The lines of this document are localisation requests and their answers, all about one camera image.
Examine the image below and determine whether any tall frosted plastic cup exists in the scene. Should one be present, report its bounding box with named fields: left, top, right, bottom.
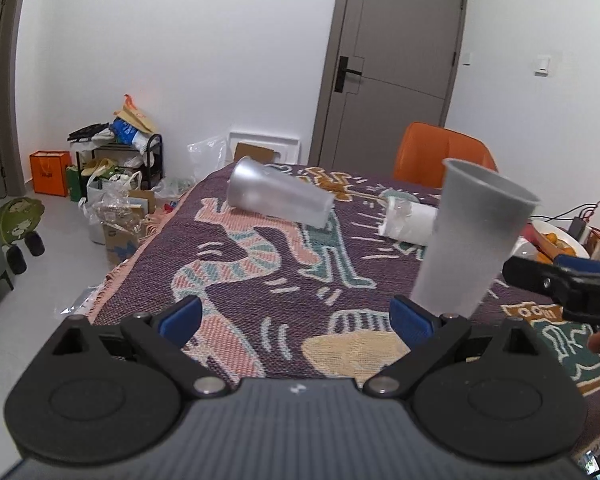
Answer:
left=410, top=158, right=540, bottom=318

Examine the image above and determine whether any frosted cup lying far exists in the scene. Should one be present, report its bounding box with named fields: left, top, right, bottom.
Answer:
left=226, top=157, right=335, bottom=229

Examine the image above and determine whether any white bowl with fruit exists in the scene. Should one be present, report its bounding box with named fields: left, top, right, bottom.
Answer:
left=512, top=220, right=590, bottom=263

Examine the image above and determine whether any patterned woven table blanket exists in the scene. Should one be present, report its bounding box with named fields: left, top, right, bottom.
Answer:
left=86, top=161, right=600, bottom=453

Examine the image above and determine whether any clear bottle white label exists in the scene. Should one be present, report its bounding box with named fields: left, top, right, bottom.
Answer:
left=378, top=196, right=438, bottom=246

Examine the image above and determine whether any cardboard box with plastic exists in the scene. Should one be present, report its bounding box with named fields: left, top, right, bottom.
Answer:
left=79, top=167, right=156, bottom=266

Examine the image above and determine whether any clear plastic bag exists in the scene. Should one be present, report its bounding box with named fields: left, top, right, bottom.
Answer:
left=187, top=136, right=228, bottom=182

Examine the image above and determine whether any black metal shelf rack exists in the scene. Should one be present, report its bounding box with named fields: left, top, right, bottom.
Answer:
left=69, top=133, right=164, bottom=196

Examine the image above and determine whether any orange leather chair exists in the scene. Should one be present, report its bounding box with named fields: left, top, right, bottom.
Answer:
left=392, top=122, right=498, bottom=188

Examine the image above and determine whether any clutter pile on shelf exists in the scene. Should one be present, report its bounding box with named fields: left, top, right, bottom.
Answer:
left=67, top=94, right=161, bottom=155

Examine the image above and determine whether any white framed picture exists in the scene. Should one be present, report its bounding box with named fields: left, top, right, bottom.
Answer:
left=228, top=132, right=301, bottom=165

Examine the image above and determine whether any orange shopping bag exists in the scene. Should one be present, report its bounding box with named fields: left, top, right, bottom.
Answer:
left=29, top=151, right=72, bottom=197

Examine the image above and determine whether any grey door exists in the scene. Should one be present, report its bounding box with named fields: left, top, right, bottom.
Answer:
left=308, top=0, right=467, bottom=176

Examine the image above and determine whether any black cable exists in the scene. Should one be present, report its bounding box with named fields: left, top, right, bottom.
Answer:
left=529, top=200, right=600, bottom=233

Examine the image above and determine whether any white wall switch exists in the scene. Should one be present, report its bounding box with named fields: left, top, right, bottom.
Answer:
left=534, top=55, right=552, bottom=77

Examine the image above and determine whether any black door handle lock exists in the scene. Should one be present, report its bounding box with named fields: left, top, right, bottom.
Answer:
left=334, top=55, right=363, bottom=93

